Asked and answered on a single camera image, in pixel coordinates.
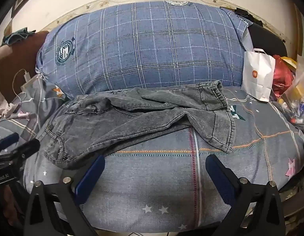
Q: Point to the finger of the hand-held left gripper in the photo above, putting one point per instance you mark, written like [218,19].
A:
[26,148]
[5,139]

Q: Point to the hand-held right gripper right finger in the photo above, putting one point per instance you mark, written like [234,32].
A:
[219,180]

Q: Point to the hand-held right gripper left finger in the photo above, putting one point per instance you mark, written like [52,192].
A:
[90,180]

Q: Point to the grey denim pants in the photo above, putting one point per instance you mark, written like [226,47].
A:
[117,127]

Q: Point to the pink cloth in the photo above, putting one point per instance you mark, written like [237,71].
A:
[1,110]

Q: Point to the teal cloth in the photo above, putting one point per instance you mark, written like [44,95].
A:
[16,36]

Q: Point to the white paper bag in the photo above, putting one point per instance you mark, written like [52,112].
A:
[256,78]

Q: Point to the clear plastic bag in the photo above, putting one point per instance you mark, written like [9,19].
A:
[299,98]

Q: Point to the red plastic bag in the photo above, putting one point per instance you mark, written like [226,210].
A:
[281,76]

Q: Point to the yellow packet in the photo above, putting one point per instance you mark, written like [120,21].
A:
[289,61]

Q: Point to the blue denim garment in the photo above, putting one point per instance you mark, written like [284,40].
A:
[142,49]

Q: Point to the black chair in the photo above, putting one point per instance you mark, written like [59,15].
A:
[265,39]

